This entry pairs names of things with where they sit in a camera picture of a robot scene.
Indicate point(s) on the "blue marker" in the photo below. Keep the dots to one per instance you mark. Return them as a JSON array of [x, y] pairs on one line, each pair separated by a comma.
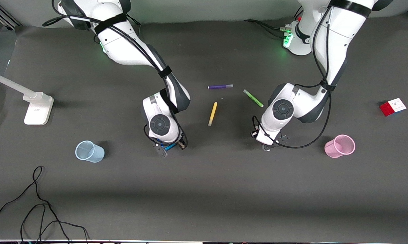
[[171, 146]]

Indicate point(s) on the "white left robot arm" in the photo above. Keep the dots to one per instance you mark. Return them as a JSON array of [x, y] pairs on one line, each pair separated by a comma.
[[336, 40]]

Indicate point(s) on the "green marker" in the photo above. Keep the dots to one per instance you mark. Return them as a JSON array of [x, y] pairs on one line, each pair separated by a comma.
[[253, 98]]

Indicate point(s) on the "yellow marker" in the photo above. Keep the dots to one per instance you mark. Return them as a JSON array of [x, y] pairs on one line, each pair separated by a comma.
[[213, 113]]

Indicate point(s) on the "pink plastic cup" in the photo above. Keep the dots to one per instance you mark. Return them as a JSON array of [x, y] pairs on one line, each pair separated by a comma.
[[336, 149]]

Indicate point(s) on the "purple marker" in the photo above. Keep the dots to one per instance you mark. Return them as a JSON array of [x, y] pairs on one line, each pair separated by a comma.
[[219, 86]]

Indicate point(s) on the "light blue plastic cup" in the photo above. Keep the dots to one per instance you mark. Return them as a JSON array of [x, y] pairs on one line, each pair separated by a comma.
[[92, 153]]

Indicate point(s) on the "red white blue cube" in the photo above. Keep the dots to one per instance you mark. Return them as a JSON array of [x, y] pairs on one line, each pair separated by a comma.
[[393, 107]]

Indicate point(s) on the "white stand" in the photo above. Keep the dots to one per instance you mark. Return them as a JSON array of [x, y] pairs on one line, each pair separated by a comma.
[[37, 110]]

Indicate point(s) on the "aluminium frame rail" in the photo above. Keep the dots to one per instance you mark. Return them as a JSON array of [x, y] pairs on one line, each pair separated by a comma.
[[3, 15]]

